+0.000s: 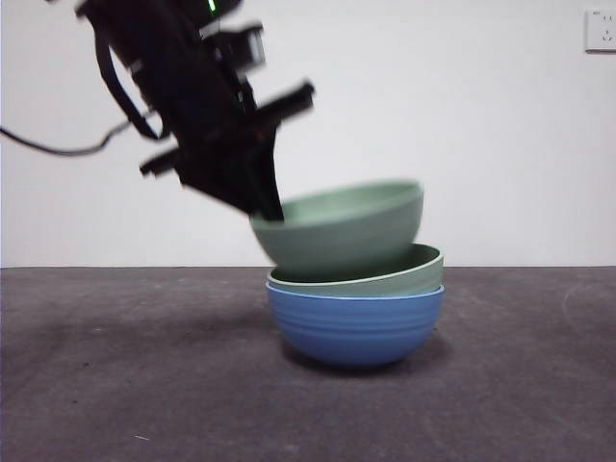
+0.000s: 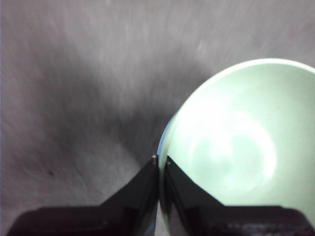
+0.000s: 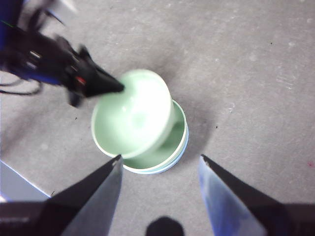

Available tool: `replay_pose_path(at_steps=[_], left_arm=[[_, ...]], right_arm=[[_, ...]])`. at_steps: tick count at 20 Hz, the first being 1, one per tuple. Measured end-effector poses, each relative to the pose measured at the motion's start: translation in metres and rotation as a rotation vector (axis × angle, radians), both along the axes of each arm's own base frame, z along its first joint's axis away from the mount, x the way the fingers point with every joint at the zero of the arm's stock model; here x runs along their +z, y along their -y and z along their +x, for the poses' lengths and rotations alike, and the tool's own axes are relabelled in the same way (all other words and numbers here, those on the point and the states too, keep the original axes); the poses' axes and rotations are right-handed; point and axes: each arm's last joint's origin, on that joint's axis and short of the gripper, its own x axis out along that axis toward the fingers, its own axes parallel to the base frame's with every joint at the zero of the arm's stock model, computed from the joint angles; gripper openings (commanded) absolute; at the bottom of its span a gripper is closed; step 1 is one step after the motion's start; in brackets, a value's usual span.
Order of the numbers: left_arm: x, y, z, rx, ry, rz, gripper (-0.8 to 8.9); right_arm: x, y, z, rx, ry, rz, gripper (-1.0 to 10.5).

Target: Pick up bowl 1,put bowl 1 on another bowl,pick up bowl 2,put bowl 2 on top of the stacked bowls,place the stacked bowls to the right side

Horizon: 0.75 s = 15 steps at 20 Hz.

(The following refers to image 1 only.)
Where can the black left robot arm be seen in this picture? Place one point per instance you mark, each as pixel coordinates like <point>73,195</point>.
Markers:
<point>168,72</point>

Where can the white wall socket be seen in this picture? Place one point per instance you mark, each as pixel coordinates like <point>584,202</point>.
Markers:
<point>601,31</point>

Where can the green ribbed bowl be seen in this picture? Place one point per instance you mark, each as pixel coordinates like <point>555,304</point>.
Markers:
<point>414,276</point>
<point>337,236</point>

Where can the blue ribbed bowl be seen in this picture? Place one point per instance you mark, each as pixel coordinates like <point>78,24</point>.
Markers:
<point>356,332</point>

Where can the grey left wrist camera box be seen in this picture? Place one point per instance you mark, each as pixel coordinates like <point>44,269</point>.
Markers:
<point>240,45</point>

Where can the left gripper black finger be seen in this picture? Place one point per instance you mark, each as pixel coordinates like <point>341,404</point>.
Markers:
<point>219,178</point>
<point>269,183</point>

